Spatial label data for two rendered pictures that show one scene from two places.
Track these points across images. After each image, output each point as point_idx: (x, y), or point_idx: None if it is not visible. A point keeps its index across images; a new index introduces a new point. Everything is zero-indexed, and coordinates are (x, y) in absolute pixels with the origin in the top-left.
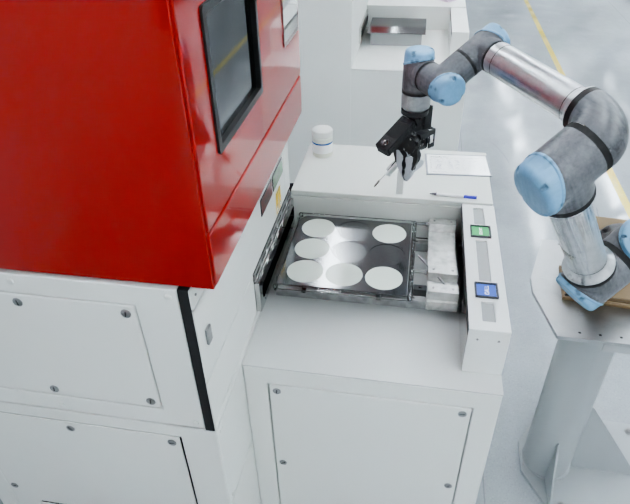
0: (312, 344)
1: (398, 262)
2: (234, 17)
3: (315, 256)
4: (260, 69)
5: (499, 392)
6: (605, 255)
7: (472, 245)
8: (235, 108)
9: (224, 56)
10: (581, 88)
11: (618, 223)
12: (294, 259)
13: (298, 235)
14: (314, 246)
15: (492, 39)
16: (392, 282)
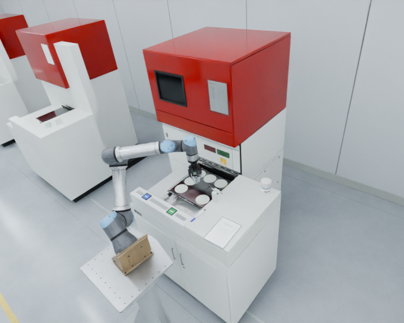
0: (179, 176)
1: (185, 195)
2: (172, 81)
3: (204, 177)
4: (185, 100)
5: (130, 203)
6: (114, 202)
7: (167, 205)
8: (171, 99)
9: (167, 85)
10: (119, 148)
11: (129, 241)
12: (207, 173)
13: (219, 177)
14: (210, 179)
15: (161, 141)
16: (177, 189)
